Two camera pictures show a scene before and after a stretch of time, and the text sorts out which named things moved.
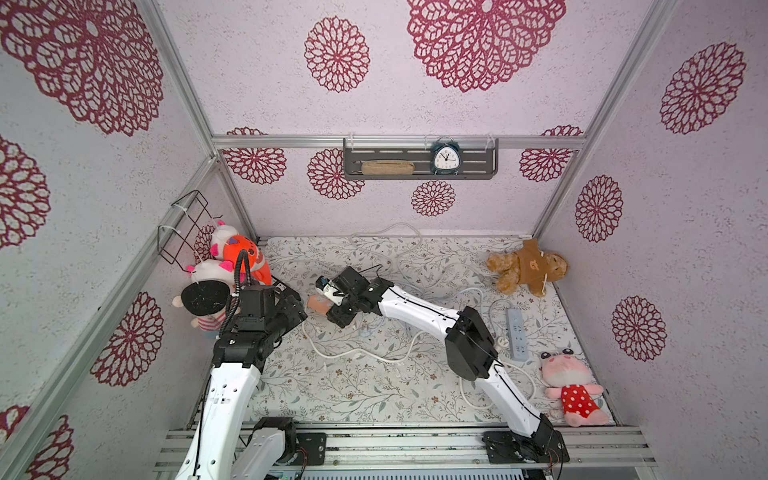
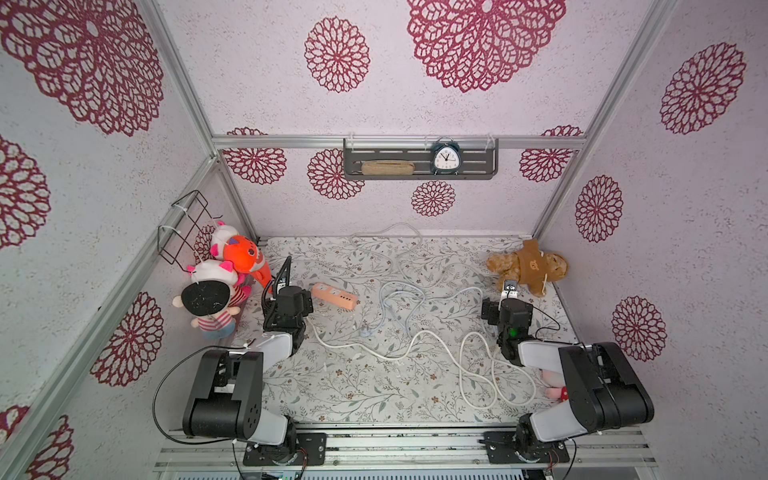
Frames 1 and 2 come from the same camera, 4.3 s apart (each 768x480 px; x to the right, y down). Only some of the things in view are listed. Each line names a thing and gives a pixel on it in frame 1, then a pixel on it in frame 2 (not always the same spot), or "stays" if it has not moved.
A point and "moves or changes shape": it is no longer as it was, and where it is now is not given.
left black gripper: [292, 310] -> [271, 312]
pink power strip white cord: [369, 356] moves or changes shape
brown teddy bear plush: [528, 266] stays
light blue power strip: [517, 334] moves or changes shape
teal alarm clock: [446, 157] stays
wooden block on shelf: [388, 167] stays
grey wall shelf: [479, 157] stays
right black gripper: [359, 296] -> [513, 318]
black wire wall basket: [181, 229] stays
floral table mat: [388, 370] stays
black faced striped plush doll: [206, 297] stays
